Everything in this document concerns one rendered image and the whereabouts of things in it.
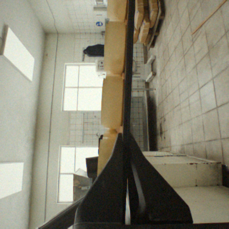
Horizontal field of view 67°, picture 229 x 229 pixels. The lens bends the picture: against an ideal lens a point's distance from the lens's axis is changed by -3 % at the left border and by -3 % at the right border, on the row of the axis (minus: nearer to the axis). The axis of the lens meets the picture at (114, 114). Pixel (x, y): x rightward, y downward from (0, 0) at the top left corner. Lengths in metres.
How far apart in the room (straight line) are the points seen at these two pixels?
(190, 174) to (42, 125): 4.06
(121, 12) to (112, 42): 0.04
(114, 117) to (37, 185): 4.88
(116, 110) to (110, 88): 0.02
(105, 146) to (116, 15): 0.13
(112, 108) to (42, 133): 4.84
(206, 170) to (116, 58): 1.57
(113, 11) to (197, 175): 1.56
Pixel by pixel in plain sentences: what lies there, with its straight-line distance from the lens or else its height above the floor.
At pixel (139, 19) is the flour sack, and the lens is 3.95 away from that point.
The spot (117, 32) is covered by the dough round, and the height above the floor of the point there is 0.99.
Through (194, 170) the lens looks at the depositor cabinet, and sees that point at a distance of 1.65.
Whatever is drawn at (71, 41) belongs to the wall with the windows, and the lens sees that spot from 5.75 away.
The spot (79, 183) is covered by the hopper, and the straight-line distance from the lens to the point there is 1.59.
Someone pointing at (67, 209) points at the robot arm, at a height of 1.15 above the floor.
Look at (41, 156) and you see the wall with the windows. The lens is 4.94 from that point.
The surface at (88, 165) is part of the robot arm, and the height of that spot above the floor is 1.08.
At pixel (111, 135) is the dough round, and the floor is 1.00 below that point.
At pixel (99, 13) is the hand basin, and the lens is 5.05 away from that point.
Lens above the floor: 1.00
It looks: 1 degrees down
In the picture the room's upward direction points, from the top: 90 degrees counter-clockwise
